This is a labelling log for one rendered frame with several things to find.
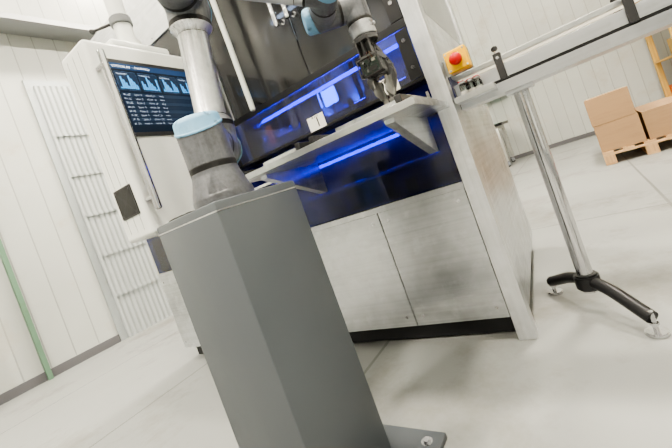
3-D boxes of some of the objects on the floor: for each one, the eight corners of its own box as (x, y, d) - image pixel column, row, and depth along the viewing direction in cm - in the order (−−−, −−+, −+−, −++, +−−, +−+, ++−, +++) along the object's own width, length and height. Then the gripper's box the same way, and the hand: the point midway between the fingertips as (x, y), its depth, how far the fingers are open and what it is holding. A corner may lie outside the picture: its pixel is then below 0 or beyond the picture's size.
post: (519, 331, 130) (325, -214, 126) (537, 329, 127) (338, -229, 123) (519, 340, 124) (315, -229, 120) (537, 339, 121) (329, -245, 117)
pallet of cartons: (692, 127, 395) (672, 68, 394) (710, 140, 307) (684, 65, 306) (602, 151, 452) (584, 100, 451) (595, 168, 364) (573, 105, 363)
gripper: (345, 43, 101) (370, 112, 102) (371, 26, 97) (398, 99, 97) (358, 48, 109) (381, 113, 109) (383, 33, 104) (407, 100, 104)
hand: (391, 103), depth 105 cm, fingers closed
